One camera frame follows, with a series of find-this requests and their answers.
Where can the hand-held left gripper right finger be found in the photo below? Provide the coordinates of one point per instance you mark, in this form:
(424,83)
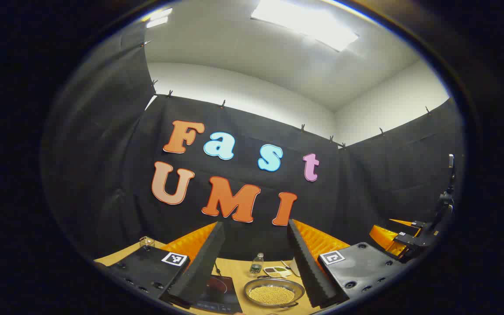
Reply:
(306,267)

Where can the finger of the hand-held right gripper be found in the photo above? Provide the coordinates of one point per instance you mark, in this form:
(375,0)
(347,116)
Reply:
(385,238)
(405,222)

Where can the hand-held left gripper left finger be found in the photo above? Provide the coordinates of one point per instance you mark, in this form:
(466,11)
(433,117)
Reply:
(199,267)

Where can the black induction cooktop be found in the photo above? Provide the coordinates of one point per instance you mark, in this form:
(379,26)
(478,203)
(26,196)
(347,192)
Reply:
(219,293)

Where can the stainless steel pot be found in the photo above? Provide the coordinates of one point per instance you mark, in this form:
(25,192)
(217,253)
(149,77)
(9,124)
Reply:
(274,294)

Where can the pile of yellow soybeans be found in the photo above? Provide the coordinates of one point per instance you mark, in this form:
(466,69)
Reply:
(271,295)

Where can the white spoon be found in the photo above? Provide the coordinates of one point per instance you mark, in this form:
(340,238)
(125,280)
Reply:
(285,265)

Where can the white divided bean dish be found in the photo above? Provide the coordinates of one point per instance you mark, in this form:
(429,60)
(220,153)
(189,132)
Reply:
(276,271)

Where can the clear plastic water bottle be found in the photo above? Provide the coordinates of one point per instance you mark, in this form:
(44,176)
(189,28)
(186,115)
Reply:
(256,265)

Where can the large ceiling light panel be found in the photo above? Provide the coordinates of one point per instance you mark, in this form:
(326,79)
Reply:
(304,22)

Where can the small ceiling light panel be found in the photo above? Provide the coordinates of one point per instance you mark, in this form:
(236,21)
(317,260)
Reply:
(159,17)

